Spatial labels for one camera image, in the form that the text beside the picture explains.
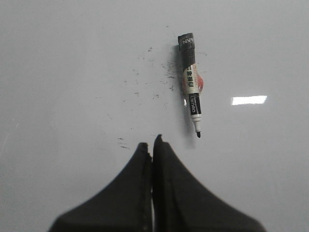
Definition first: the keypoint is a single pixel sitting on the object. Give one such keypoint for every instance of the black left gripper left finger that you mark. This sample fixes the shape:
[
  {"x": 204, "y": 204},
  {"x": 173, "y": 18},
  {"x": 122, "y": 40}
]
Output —
[{"x": 122, "y": 206}]

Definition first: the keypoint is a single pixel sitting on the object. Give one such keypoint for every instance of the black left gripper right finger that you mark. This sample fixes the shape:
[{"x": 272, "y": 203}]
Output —
[{"x": 183, "y": 204}]

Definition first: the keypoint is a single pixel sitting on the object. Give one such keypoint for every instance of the white black whiteboard marker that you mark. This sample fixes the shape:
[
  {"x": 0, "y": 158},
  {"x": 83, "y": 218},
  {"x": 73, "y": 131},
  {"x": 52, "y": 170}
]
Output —
[{"x": 192, "y": 82}]

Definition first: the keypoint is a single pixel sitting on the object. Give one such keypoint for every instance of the white whiteboard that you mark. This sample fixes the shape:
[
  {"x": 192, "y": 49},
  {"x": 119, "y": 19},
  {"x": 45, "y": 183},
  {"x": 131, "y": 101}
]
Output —
[{"x": 83, "y": 82}]

